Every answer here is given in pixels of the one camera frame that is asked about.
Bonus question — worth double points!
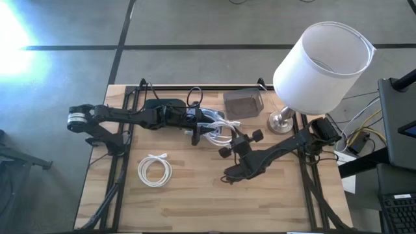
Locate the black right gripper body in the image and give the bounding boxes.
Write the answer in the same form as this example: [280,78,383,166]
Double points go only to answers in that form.
[218,129,265,161]

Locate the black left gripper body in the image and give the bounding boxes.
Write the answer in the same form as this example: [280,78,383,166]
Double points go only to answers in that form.
[183,108,209,146]

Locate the white cable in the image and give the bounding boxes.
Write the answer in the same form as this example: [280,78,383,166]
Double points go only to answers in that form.
[184,119,242,148]
[137,153,173,188]

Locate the beige plastic bin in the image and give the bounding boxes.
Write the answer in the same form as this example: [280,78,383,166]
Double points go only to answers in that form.
[181,108,226,141]

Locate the clear plastic bin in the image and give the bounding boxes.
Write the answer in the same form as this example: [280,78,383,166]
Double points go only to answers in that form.
[223,87,264,120]

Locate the dark green plastic bin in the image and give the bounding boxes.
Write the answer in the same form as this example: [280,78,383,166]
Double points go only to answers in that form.
[142,98,188,113]

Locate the silver lamp with white shade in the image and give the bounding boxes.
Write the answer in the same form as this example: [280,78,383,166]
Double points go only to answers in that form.
[266,21,377,135]

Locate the white paper sheet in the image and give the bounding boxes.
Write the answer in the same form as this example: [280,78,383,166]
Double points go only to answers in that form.
[337,151,357,195]

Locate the black power box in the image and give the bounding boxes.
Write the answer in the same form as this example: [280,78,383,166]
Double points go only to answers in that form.
[346,131,372,156]

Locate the black stand leg bar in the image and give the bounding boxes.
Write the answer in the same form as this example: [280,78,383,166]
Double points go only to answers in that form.
[337,148,391,179]

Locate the black monitor back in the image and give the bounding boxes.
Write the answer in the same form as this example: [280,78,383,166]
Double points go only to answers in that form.
[378,77,416,172]

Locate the small blue lit screen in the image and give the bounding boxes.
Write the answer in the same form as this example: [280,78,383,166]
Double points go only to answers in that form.
[398,120,416,139]

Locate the black stand pole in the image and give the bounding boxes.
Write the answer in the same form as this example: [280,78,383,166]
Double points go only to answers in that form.
[391,68,416,92]

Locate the black keyboard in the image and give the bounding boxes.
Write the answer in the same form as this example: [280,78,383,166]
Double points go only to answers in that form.
[378,192,416,234]

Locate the black floor stand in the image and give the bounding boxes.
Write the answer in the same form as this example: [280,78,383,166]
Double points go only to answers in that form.
[0,129,53,234]

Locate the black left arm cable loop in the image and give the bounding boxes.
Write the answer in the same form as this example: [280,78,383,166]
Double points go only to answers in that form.
[187,86,204,110]

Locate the black aluminium rig frame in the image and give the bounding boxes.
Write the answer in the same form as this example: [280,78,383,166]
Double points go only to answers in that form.
[74,77,355,234]

